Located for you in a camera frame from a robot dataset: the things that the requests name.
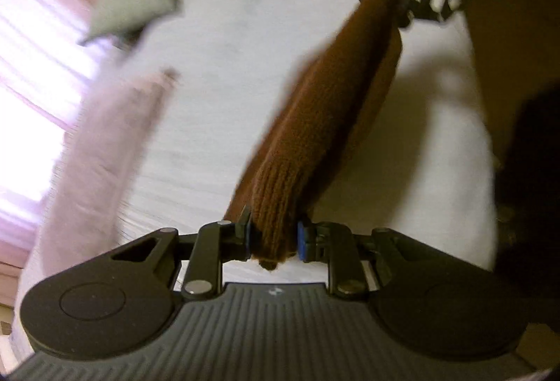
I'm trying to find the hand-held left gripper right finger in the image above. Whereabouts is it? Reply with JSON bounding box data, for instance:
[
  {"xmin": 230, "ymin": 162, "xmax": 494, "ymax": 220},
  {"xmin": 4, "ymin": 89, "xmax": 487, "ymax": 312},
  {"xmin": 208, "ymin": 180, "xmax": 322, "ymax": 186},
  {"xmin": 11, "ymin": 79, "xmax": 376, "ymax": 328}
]
[{"xmin": 296, "ymin": 221, "xmax": 421, "ymax": 299}]

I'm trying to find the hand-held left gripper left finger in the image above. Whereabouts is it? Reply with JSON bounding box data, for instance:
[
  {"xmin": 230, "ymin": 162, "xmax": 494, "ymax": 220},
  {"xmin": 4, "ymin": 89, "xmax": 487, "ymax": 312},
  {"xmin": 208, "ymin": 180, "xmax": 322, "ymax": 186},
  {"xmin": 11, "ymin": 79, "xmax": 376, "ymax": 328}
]
[{"xmin": 111, "ymin": 206, "xmax": 254, "ymax": 301}]

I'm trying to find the brown knitted sweater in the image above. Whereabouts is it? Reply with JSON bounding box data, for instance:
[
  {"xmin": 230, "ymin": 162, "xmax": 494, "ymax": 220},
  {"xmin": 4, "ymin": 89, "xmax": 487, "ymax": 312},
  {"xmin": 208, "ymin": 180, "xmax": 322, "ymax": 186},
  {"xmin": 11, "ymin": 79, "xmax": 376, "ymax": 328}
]
[{"xmin": 223, "ymin": 0, "xmax": 404, "ymax": 273}]

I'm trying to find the white striped bed sheet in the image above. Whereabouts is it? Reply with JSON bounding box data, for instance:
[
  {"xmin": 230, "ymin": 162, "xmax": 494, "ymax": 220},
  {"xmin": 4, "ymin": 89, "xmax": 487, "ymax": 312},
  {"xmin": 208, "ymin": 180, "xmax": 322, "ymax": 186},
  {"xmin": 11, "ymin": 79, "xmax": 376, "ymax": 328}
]
[{"xmin": 9, "ymin": 0, "xmax": 499, "ymax": 347}]

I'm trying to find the pink textured blanket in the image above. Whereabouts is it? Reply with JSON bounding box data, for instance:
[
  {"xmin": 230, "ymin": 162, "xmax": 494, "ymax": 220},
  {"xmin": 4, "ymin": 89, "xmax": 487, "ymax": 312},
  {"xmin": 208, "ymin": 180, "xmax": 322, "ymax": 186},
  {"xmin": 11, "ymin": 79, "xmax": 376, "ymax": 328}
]
[{"xmin": 38, "ymin": 68, "xmax": 180, "ymax": 281}]

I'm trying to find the grey-green plaid pillow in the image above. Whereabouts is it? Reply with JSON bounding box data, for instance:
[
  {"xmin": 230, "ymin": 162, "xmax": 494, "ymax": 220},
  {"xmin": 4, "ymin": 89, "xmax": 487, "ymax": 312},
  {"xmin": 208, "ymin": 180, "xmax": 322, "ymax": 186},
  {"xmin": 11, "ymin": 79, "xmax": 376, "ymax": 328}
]
[{"xmin": 79, "ymin": 0, "xmax": 190, "ymax": 46}]

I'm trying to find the pink curtain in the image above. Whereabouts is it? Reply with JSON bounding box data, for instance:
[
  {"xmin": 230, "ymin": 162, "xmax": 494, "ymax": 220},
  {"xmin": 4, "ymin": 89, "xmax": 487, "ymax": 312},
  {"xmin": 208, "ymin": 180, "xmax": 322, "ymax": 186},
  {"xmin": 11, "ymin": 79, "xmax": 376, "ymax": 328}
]
[{"xmin": 0, "ymin": 0, "xmax": 114, "ymax": 320}]

